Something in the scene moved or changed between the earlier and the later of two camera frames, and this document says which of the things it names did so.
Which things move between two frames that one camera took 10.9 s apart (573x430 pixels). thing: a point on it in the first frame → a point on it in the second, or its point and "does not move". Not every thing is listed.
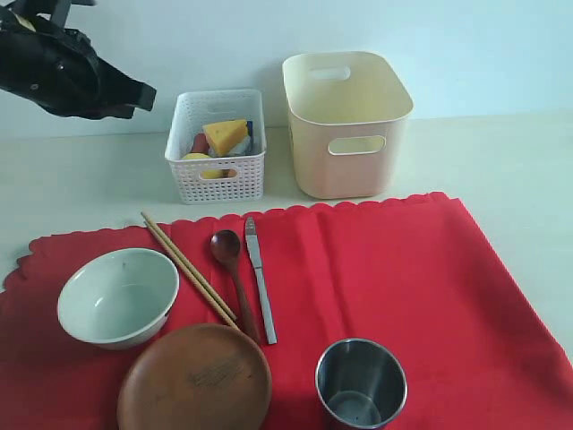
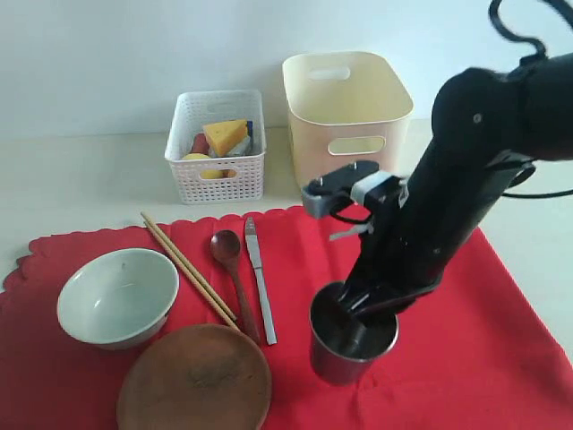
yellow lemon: (196, 156) does not move
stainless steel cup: (360, 382) → (344, 343)
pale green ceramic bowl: (119, 299) does not move
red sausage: (200, 144) does not move
